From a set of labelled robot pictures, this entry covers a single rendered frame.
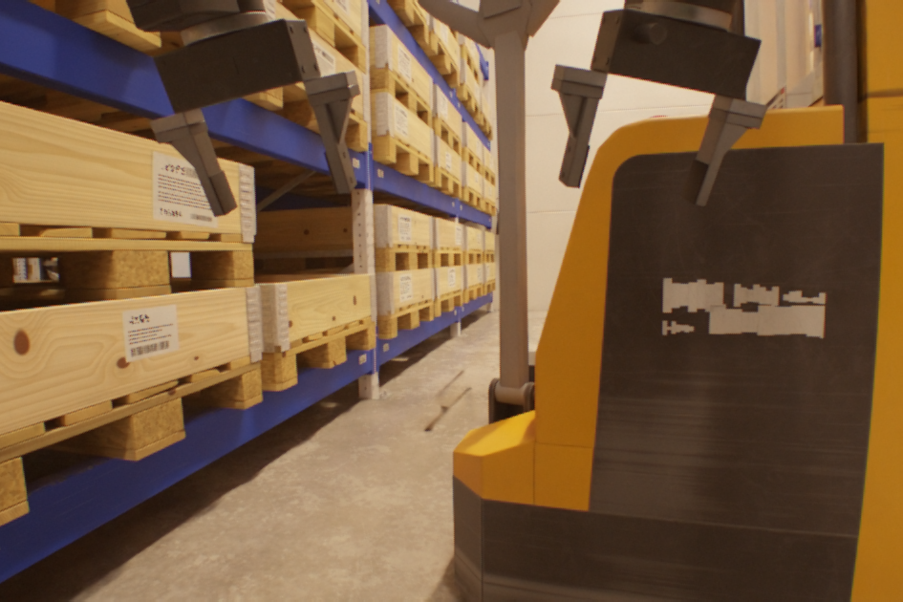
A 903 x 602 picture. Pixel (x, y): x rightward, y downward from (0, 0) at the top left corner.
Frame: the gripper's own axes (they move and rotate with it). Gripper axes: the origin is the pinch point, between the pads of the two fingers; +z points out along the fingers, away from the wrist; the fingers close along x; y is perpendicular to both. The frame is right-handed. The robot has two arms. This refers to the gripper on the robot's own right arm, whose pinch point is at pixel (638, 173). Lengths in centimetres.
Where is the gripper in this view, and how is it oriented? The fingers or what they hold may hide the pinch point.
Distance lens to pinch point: 51.5
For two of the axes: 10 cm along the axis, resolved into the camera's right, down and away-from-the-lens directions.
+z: -1.4, 8.8, 4.6
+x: 9.9, 0.8, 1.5
